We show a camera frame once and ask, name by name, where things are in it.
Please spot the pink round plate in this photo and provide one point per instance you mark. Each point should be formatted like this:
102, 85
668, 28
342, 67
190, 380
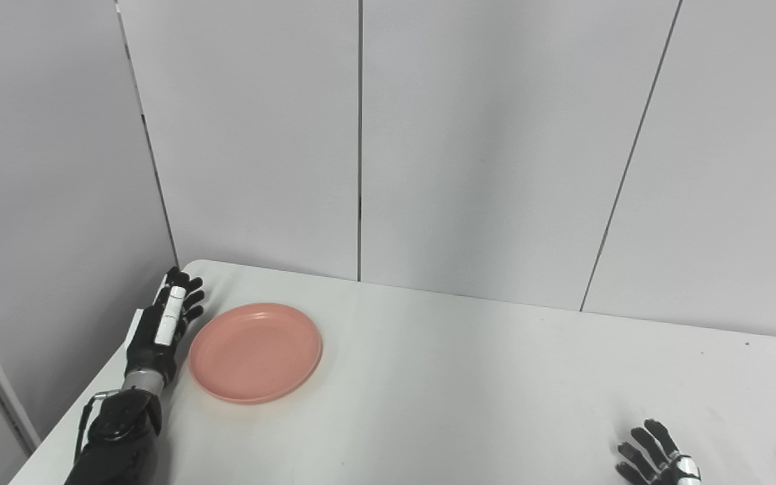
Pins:
256, 353

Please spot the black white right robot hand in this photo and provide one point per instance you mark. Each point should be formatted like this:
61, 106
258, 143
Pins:
657, 458

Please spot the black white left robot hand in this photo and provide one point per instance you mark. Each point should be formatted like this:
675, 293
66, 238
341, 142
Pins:
159, 337

